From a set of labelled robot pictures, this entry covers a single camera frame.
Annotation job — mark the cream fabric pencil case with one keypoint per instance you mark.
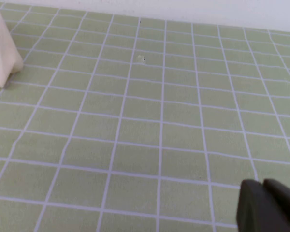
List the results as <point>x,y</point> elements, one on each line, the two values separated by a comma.
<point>1,55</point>

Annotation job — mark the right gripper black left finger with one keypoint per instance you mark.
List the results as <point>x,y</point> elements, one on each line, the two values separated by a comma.
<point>253,210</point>

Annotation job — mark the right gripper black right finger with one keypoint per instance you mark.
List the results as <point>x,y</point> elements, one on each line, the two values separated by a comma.
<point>285,203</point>

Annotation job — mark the green grid cutting mat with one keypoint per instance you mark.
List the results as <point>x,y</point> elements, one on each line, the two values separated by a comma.
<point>145,120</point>

